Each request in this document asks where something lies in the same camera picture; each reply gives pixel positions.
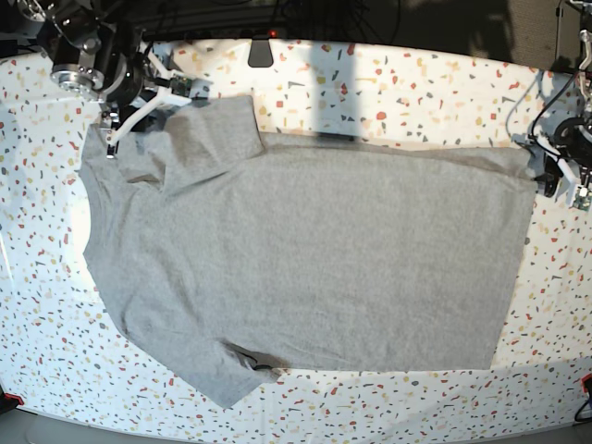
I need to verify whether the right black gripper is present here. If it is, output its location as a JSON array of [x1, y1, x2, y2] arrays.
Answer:
[[92, 27, 144, 108]]

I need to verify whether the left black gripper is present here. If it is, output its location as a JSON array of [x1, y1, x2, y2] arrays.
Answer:
[[531, 117, 591, 198]]

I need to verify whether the grey T-shirt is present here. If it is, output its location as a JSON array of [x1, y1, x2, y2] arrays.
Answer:
[[80, 96, 537, 408]]

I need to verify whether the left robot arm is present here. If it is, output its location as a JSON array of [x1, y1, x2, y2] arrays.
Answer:
[[528, 1, 591, 211]]

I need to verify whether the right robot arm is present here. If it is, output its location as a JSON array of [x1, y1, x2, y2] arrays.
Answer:
[[12, 1, 154, 108]]

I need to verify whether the black power strip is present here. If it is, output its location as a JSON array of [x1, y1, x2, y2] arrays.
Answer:
[[181, 28, 288, 41]]

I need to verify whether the red corner clamp right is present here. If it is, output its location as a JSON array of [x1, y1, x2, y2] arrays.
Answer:
[[574, 374, 592, 424]]

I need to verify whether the red corner clamp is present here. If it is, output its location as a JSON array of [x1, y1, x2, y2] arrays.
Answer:
[[574, 374, 592, 424], [0, 393, 24, 414]]

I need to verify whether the terrazzo pattern table cover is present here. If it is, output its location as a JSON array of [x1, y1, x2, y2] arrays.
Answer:
[[1, 40, 591, 443]]

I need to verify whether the red corner clamp left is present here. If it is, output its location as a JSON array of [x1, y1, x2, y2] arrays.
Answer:
[[0, 393, 24, 414]]

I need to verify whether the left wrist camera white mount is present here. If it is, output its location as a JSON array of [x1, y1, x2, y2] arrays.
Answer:
[[531, 129, 592, 210]]

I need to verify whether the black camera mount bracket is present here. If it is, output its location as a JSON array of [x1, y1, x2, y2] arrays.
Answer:
[[248, 39, 274, 68]]

